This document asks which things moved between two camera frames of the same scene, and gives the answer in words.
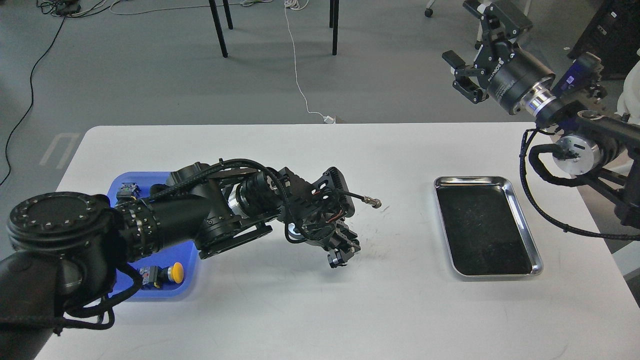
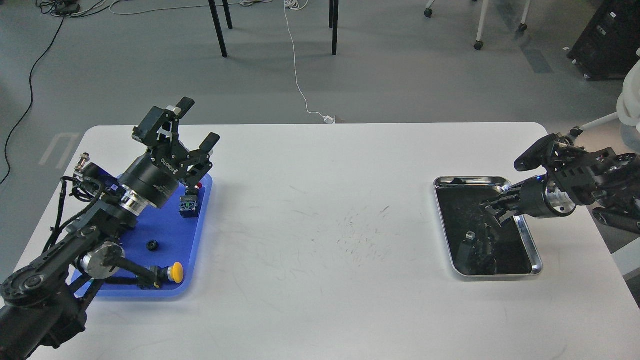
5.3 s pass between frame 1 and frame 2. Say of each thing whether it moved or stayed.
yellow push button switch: stayed
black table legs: stayed
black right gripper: moved
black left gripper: moved
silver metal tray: stayed
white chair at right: stayed
